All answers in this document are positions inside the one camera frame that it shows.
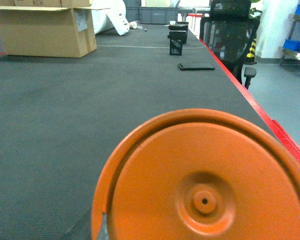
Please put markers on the orange round cap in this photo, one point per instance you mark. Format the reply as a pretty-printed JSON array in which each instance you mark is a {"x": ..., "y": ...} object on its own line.
[{"x": 198, "y": 174}]

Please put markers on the black battery box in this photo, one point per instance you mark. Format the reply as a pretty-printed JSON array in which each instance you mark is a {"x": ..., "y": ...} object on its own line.
[{"x": 177, "y": 40}]

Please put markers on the grey storage crate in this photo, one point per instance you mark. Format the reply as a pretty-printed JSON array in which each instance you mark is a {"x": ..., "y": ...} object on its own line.
[{"x": 153, "y": 15}]

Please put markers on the white plastic bag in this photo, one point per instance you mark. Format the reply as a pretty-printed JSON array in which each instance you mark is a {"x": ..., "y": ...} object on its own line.
[{"x": 112, "y": 16}]

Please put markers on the black mesh office chair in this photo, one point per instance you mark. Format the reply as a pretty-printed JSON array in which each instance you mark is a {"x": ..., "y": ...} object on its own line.
[{"x": 228, "y": 32}]

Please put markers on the brown cardboard box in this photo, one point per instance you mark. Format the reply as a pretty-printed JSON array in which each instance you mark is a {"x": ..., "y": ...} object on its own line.
[{"x": 48, "y": 31}]

